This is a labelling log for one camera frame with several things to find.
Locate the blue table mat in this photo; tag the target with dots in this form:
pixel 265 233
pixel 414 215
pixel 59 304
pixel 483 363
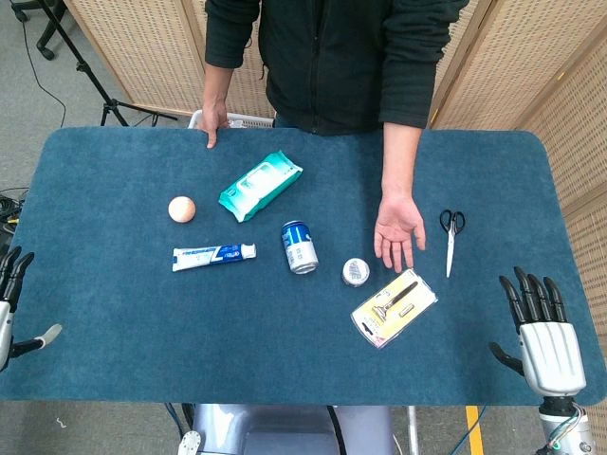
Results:
pixel 189 332

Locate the person's right forearm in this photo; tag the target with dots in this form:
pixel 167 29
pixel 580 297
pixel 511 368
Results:
pixel 215 83

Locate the white plastic basket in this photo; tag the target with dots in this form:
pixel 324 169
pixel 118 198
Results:
pixel 251 121

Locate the robot left five-finger hand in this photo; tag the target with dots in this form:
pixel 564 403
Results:
pixel 5 327

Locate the blue jeans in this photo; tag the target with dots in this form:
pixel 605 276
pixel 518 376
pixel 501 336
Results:
pixel 287 122

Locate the robot right five-finger hand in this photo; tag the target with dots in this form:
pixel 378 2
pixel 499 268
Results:
pixel 550 355

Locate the small clear round jar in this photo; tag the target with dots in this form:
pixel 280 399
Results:
pixel 356 272

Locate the wicker folding screen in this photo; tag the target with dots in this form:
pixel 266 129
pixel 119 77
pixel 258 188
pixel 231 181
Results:
pixel 156 57
pixel 521 71

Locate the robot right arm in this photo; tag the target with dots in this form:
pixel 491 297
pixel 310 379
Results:
pixel 564 426

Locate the white blue toothpaste tube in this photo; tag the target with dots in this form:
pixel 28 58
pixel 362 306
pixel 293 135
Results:
pixel 208 257

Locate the black tripod stand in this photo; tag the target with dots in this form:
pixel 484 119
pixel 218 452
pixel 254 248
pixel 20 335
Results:
pixel 92 78

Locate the person's right hand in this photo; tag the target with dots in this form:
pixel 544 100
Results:
pixel 213 116

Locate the blue silver drink can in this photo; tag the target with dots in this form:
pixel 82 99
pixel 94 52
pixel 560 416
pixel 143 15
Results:
pixel 299 249

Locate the metal table leg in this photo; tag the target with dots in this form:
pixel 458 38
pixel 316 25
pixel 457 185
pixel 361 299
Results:
pixel 413 431

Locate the person's left hand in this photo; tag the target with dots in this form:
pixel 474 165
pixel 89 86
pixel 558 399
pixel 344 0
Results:
pixel 398 227

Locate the black office chair base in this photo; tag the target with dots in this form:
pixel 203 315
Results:
pixel 45 45

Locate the black fleece jacket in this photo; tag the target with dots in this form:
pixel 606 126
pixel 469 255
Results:
pixel 332 57

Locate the grey robot torso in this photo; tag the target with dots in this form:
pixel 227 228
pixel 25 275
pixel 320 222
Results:
pixel 284 431

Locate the green wet wipes pack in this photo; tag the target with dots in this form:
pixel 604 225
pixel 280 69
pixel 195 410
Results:
pixel 258 187

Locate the razor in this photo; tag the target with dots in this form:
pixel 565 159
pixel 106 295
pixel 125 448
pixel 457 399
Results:
pixel 393 308

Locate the person's left forearm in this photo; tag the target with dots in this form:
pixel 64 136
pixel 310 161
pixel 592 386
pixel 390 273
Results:
pixel 400 156

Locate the pale orange ball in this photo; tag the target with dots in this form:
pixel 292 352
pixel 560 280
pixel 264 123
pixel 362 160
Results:
pixel 181 209

